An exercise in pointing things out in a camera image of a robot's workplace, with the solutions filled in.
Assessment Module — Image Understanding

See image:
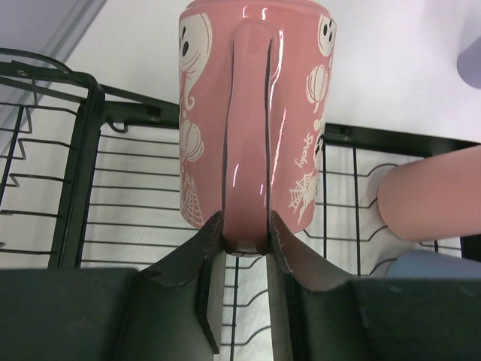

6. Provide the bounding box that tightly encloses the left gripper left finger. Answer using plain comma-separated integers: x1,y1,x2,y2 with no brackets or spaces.
1,213,225,360

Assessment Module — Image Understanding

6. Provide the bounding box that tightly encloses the blue plastic tumbler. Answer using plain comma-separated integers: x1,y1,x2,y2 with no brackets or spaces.
386,250,480,281

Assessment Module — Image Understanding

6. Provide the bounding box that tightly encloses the purple plastic tumbler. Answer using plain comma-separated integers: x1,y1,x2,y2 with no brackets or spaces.
457,37,481,89

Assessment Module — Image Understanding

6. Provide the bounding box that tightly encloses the pink ghost pattern mug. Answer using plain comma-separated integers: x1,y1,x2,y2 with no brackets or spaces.
178,1,337,254

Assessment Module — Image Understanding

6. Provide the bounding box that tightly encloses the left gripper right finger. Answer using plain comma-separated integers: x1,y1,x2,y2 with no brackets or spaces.
267,213,480,360

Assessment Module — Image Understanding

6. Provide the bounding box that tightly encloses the salmon pink plastic tumbler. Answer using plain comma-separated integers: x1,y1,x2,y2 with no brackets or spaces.
377,145,480,242

